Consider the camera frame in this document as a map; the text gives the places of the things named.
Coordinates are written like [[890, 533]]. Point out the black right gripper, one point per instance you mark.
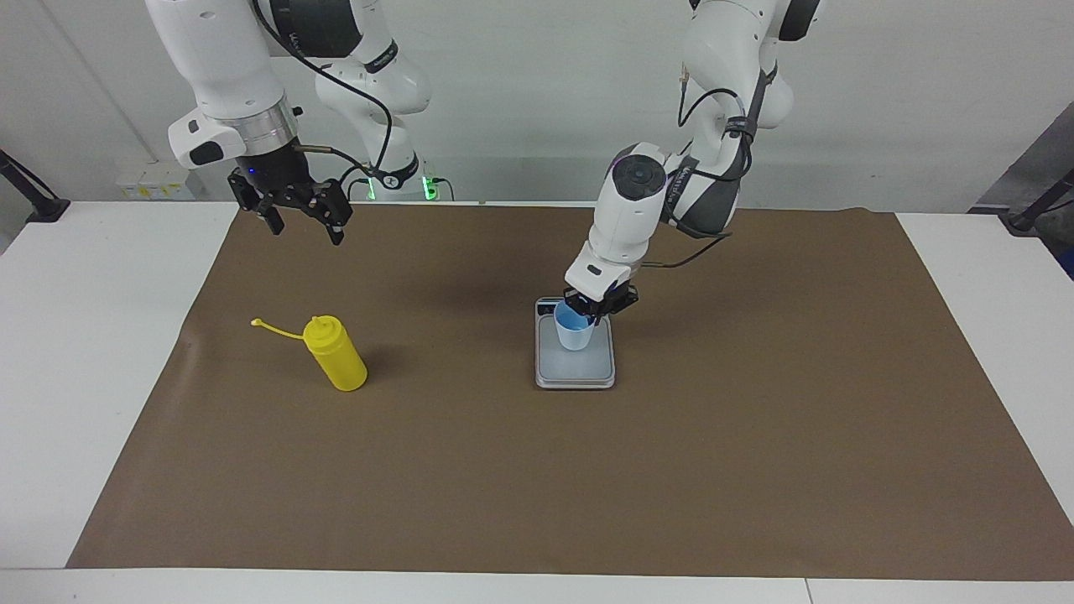
[[277, 170]]

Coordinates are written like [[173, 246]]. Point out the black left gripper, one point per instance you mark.
[[608, 298]]

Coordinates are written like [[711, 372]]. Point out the light blue plastic cup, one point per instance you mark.
[[575, 335]]

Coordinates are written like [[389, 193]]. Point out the yellow squeeze bottle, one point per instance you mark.
[[336, 356]]

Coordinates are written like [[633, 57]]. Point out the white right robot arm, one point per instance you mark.
[[218, 59]]

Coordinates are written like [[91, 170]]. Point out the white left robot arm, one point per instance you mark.
[[629, 210]]

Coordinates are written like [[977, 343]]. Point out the silver digital kitchen scale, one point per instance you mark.
[[579, 369]]

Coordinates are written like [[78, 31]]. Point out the brown paper table mat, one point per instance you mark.
[[503, 470]]

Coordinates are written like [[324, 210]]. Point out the black clamp stand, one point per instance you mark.
[[1028, 220], [46, 208]]

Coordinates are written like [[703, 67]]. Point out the white wall socket box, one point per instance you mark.
[[155, 180]]

